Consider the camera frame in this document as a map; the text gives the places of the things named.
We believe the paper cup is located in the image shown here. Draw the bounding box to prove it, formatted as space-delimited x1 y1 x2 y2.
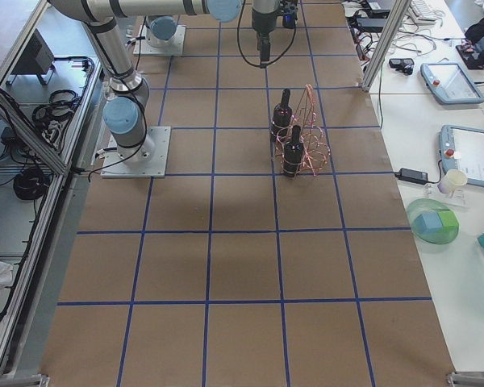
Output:
437 169 468 197

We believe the black power adapter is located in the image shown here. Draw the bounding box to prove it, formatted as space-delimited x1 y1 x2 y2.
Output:
394 168 428 185

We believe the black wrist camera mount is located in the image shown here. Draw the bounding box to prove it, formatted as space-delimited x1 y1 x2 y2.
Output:
280 0 298 30

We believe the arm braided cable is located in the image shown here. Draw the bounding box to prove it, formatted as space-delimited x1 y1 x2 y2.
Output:
236 0 298 69

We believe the teach pendant far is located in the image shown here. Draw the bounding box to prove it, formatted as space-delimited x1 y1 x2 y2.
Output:
420 62 484 105

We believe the green bowl with blocks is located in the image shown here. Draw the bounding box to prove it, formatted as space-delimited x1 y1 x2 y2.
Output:
407 198 460 245

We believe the aluminium frame post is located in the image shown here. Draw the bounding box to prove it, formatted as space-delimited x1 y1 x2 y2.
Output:
361 0 411 92

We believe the copper wire wine basket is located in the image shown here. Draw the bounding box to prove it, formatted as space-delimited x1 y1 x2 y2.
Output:
271 84 331 177

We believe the teach pendant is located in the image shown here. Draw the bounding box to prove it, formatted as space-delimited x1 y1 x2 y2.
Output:
420 62 484 105
439 125 484 187

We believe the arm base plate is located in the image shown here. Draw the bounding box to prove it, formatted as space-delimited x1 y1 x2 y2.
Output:
133 25 186 56
100 127 171 178

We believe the dark wine bottle in basket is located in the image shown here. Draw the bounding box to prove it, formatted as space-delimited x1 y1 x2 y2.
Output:
282 125 304 177

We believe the dark wine bottle carried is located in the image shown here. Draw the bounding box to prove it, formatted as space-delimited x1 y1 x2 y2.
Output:
259 36 270 62

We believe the teach pendant near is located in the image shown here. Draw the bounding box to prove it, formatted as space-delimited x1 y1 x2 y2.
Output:
439 125 484 187

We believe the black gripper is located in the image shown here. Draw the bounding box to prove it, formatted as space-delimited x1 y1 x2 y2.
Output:
252 8 277 48

